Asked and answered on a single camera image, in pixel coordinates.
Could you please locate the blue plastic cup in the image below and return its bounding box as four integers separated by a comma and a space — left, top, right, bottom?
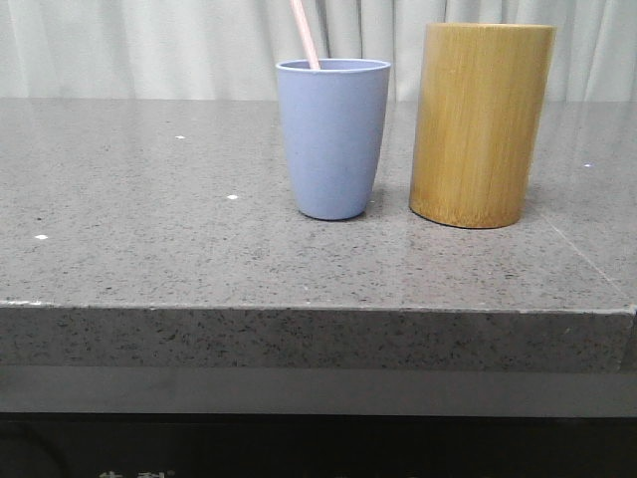
276, 59, 391, 220

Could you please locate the white curtain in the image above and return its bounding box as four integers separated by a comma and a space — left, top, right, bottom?
1, 1, 636, 102

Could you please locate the bamboo cylindrical holder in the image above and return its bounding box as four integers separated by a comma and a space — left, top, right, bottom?
409, 23, 556, 229

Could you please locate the pink chopstick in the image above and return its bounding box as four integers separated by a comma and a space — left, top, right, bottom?
290, 0, 320, 71

